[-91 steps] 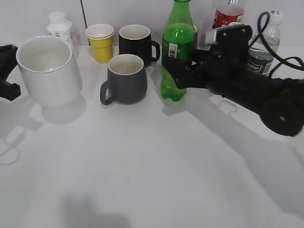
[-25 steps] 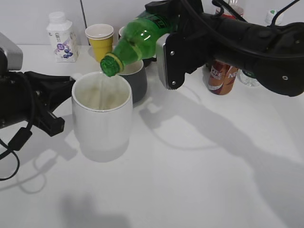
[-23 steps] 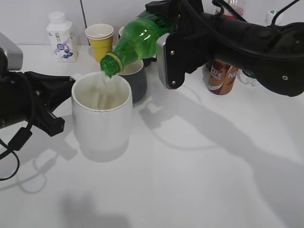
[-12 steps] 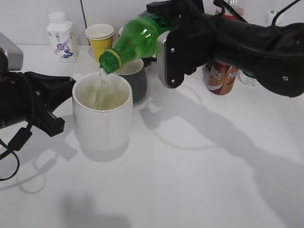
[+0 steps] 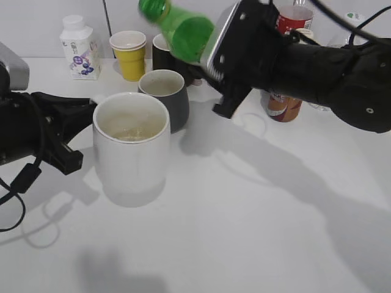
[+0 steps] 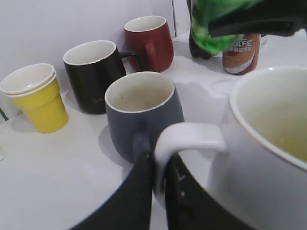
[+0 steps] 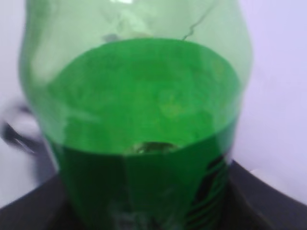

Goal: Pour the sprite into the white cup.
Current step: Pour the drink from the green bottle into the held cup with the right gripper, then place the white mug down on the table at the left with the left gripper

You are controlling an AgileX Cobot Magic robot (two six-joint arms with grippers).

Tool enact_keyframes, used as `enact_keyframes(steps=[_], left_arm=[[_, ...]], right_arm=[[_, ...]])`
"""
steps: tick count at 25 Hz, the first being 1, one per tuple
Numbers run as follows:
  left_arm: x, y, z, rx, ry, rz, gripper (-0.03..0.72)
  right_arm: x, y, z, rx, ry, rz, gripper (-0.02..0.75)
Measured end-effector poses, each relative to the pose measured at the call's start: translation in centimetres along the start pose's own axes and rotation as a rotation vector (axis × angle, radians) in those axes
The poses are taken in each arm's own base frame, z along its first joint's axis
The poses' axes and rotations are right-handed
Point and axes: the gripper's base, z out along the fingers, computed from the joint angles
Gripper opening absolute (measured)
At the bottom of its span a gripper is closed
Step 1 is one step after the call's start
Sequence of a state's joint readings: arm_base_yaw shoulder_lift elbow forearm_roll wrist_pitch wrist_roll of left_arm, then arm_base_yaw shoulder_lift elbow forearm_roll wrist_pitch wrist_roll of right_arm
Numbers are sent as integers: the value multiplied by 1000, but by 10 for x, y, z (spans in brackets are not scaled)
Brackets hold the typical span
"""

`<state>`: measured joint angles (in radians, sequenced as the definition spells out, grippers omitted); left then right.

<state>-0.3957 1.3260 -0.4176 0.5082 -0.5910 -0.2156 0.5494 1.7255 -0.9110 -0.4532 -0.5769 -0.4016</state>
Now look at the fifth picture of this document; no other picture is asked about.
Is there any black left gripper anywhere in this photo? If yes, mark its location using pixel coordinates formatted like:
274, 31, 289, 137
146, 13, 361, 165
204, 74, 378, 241
1, 91, 97, 175

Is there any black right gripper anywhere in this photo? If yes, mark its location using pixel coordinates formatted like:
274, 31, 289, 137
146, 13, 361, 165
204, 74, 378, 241
200, 1, 290, 118

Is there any white ceramic mug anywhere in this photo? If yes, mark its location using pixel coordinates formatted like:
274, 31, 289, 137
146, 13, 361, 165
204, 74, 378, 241
93, 92, 170, 208

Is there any green plastic soda bottle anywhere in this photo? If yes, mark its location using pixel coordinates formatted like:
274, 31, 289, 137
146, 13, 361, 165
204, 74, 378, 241
138, 0, 214, 65

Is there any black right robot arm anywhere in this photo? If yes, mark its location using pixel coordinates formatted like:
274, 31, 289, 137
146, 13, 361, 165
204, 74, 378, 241
200, 1, 390, 133

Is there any yellow paper cup stack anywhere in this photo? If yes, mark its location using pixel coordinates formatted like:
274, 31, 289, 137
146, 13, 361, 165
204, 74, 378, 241
109, 31, 147, 81

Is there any brown coffee drink bottle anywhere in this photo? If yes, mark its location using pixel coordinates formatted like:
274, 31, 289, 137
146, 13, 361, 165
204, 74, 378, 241
267, 93, 302, 123

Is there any grey ceramic mug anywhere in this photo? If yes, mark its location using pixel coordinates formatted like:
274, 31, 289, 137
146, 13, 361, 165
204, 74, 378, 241
138, 70, 189, 134

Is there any black ceramic mug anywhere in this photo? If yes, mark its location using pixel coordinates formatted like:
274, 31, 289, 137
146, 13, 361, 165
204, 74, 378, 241
152, 34, 195, 86

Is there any white blueberry yogurt bottle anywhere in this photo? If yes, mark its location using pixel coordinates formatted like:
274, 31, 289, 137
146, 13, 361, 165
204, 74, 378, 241
60, 15, 101, 80

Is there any red label cola bottle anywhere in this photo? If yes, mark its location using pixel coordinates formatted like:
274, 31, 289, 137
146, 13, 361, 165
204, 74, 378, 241
276, 0, 314, 34

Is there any clear water bottle green label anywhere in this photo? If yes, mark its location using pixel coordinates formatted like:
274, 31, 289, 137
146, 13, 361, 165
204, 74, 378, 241
309, 12, 365, 112

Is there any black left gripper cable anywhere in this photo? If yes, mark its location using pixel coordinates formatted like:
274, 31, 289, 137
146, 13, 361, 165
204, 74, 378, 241
0, 94, 46, 231

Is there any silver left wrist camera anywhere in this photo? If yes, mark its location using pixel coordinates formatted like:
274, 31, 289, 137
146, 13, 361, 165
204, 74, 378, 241
1, 43, 30, 90

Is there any black wall cable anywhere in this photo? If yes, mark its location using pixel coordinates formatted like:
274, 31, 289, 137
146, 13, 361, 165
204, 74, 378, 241
103, 0, 117, 60

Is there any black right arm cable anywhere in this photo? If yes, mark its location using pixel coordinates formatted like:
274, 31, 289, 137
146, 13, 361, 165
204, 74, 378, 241
268, 0, 391, 46

